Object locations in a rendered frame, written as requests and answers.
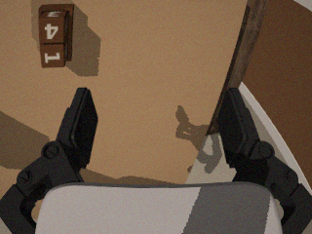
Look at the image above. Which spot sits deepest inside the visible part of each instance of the brown wooden number cube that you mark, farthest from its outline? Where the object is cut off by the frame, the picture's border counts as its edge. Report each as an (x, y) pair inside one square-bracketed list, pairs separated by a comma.
[(53, 54), (53, 27)]

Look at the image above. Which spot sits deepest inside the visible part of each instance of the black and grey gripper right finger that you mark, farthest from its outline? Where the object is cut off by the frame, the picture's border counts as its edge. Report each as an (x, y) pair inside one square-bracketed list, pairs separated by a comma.
[(255, 161)]

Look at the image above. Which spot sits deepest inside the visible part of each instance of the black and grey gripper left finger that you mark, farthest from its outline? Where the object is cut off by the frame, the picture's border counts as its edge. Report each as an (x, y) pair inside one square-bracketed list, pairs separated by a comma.
[(60, 162)]

